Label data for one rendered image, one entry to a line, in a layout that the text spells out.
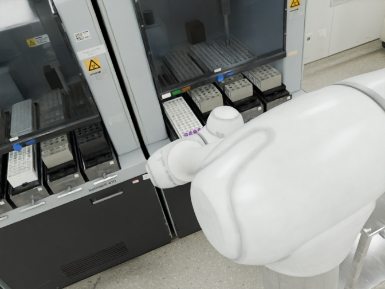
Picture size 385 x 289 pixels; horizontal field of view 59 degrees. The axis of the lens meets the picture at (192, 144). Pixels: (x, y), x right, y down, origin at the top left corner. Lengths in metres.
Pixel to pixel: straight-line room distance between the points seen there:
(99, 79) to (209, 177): 1.09
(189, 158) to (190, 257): 1.33
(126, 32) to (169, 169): 0.65
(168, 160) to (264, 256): 0.53
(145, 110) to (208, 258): 0.96
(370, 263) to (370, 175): 1.40
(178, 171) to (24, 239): 1.07
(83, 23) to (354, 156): 1.09
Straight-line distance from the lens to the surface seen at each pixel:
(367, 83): 0.40
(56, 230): 1.72
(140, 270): 2.07
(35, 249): 1.81
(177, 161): 0.81
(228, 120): 0.87
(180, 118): 1.48
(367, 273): 1.71
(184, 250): 2.07
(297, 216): 0.31
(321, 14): 3.22
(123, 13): 1.30
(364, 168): 0.34
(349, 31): 3.51
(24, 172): 1.53
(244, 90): 1.60
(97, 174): 1.51
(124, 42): 1.33
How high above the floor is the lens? 1.74
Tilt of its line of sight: 41 degrees down
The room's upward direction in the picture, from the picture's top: 12 degrees counter-clockwise
